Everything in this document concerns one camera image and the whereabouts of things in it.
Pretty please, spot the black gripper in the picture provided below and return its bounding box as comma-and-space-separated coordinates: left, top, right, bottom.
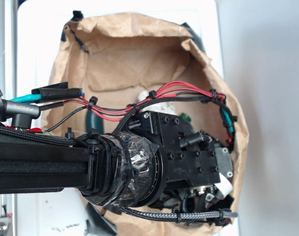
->
161, 184, 235, 224

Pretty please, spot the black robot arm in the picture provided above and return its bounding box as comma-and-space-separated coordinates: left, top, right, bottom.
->
0, 112, 237, 226

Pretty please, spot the orange toy carrot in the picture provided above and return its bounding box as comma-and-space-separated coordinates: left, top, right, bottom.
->
180, 113, 191, 123

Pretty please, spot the dark green toy cucumber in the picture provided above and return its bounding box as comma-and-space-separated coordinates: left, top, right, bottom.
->
86, 111, 105, 134

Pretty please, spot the brown paper bag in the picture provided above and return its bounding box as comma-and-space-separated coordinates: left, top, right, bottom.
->
49, 13, 249, 236

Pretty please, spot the grey braided cable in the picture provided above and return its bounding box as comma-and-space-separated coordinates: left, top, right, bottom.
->
114, 205, 239, 223

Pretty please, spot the red wire bundle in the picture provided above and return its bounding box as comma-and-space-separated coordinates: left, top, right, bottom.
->
63, 81, 236, 146

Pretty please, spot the aluminium frame rail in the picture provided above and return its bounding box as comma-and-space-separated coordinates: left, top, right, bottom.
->
0, 0, 18, 236

